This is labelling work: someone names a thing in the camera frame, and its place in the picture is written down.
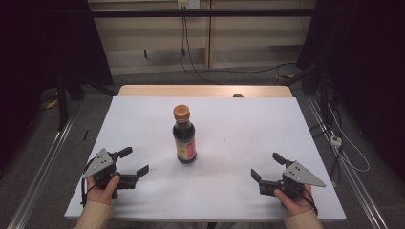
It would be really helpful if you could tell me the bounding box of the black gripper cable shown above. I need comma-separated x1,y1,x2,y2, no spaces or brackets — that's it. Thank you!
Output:
294,184,319,216
79,158,97,208

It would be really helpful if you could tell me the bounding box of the dark sauce bottle orange cap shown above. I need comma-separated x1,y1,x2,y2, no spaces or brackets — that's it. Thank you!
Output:
172,104,198,165

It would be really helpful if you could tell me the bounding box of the yellow tape strip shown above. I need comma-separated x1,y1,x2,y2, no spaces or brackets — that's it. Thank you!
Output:
43,91,60,111

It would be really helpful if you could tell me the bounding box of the light wooden table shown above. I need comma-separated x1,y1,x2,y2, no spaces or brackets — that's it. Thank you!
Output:
117,84,293,98

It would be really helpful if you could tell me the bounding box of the person's left hand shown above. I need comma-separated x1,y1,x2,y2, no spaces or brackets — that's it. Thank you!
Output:
85,174,121,206

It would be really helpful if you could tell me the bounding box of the black curtain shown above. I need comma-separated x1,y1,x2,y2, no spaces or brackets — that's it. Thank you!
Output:
295,0,405,175
0,0,115,173

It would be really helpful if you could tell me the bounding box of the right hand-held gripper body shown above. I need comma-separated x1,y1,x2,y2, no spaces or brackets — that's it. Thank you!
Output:
276,159,327,200

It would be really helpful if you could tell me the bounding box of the person's right hand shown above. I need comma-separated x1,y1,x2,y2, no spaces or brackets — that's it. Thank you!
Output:
273,183,315,218

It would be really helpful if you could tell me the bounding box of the silver metal rail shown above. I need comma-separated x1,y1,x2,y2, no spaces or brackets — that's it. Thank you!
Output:
7,115,76,229
306,95,389,229

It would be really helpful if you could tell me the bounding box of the black hanging wall cable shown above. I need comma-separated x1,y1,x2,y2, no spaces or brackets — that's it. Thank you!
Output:
179,15,223,86

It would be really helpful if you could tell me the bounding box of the white cable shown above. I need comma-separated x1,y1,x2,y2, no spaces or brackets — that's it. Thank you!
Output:
327,103,371,174

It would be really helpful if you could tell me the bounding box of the bundle of black cables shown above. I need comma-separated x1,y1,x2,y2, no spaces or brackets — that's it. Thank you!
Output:
309,92,345,179

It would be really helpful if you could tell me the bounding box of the white board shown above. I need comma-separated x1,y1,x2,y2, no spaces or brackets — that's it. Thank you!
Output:
64,95,348,222

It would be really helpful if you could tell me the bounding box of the black horizontal metal bar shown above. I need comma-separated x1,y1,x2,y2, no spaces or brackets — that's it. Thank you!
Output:
90,8,321,19

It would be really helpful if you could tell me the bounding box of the white wall socket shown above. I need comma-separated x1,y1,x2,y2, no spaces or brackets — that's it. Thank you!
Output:
177,0,202,10

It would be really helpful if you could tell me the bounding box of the black metal stand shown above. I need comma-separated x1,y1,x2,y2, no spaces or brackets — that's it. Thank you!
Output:
56,71,86,132

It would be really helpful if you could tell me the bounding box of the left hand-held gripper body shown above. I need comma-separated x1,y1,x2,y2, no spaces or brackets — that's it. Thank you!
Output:
82,148,122,200

